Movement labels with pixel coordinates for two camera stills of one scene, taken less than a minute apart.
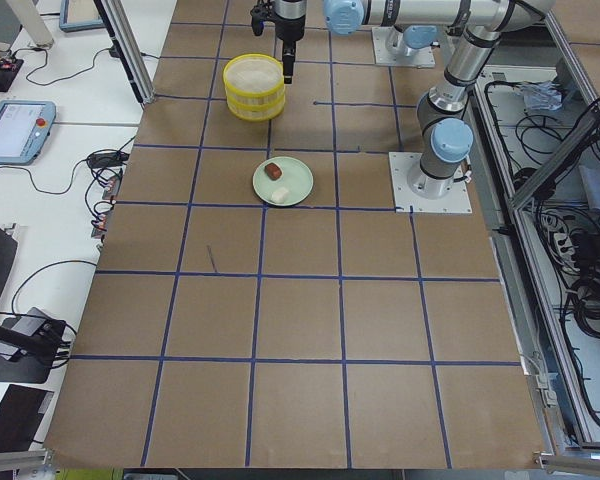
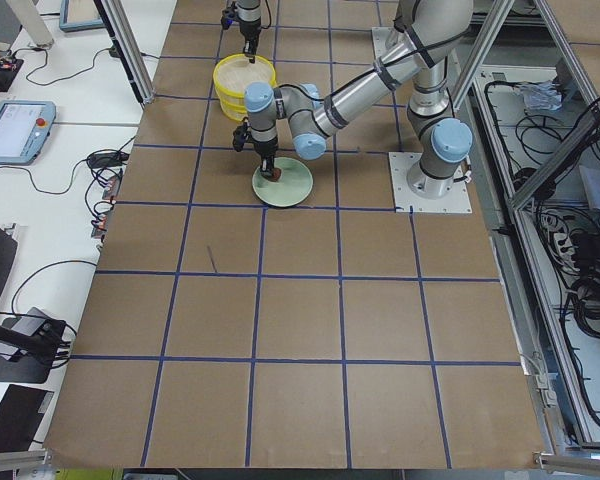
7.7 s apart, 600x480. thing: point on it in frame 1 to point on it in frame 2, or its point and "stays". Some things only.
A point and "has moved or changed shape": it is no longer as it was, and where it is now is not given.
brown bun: (273, 170) stays
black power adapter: (107, 159) stays
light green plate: (296, 177) stays
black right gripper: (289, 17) to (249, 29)
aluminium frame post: (128, 48) stays
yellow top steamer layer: (254, 77) has moved or changed shape
